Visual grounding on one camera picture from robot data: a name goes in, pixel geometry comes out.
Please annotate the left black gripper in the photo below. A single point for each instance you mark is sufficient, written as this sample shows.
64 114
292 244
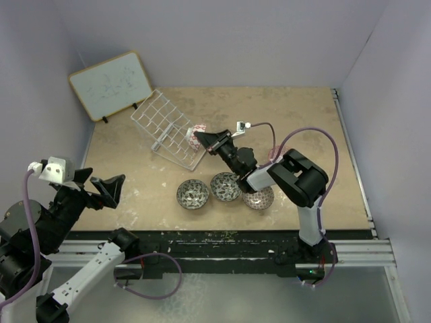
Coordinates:
109 189

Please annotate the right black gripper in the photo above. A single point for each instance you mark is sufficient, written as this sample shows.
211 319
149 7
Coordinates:
218 140

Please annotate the red white patterned bowl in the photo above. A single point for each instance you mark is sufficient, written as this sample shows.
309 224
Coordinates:
191 138

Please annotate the brown lattice pattern bowl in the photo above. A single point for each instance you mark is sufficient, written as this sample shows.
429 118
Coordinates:
260 200

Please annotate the pink dotted bowl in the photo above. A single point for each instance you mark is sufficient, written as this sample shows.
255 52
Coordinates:
275 155

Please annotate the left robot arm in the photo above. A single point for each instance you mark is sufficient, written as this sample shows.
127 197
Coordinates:
29 233

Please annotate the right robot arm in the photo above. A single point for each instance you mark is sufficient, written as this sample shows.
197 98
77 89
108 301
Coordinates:
300 179

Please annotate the black floral bowl middle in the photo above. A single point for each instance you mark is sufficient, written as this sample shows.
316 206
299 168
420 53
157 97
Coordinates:
224 187

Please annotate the black floral bowl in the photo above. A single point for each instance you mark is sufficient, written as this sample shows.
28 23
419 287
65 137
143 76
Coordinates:
224 187
192 194

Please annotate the black floral bowl left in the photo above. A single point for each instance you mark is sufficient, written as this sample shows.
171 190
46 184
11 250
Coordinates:
192 194

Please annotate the yellow framed whiteboard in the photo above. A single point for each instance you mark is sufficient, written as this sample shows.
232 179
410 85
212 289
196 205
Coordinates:
111 86

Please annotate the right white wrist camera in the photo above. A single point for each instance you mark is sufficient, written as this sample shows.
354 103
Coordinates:
241 128

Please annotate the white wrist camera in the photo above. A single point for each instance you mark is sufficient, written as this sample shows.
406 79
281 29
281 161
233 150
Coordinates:
56 170
241 128

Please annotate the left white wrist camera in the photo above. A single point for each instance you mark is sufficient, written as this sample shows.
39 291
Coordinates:
56 170

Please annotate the white wire dish rack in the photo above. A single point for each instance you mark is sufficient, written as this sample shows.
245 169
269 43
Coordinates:
164 127

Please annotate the black mounting base rail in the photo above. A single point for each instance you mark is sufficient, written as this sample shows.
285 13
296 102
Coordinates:
274 252

